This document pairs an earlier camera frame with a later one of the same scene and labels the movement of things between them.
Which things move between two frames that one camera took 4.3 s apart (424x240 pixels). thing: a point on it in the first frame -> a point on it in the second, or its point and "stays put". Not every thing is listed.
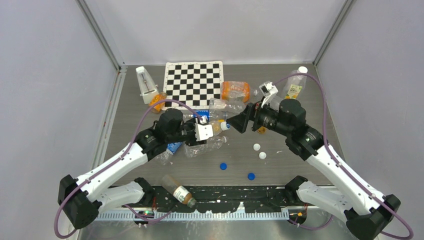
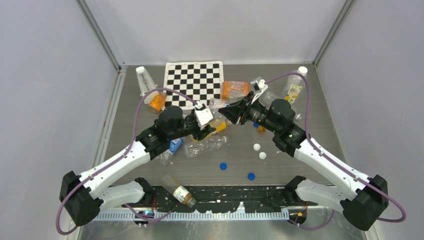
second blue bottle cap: x=251 y=176 stays put
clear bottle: x=216 y=127 -> x=218 y=116
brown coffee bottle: x=178 y=192 stays put
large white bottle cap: x=303 y=69 stays put
